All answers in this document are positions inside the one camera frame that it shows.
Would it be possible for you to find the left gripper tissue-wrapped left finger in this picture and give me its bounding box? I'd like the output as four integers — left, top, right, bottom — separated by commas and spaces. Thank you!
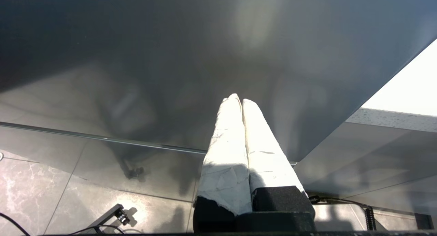
193, 93, 253, 232

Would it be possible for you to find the left gripper tissue-wrapped right finger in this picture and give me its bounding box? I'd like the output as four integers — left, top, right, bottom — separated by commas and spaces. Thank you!
242, 99, 315, 216

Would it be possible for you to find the grey cabinet front panel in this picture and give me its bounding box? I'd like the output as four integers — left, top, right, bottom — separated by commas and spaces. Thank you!
295, 122, 437, 217

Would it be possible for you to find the stainless steel appliance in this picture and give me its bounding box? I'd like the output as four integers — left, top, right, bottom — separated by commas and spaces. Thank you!
0, 0, 437, 203

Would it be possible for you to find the small black box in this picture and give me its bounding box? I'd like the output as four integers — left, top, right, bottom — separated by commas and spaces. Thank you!
415, 213, 434, 230

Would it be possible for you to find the black coiled cable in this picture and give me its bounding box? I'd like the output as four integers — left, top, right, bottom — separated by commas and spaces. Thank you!
309, 195, 378, 231

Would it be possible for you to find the thin black floor cable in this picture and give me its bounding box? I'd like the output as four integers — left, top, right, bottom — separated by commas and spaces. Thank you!
0, 212, 31, 236
68, 224, 144, 236

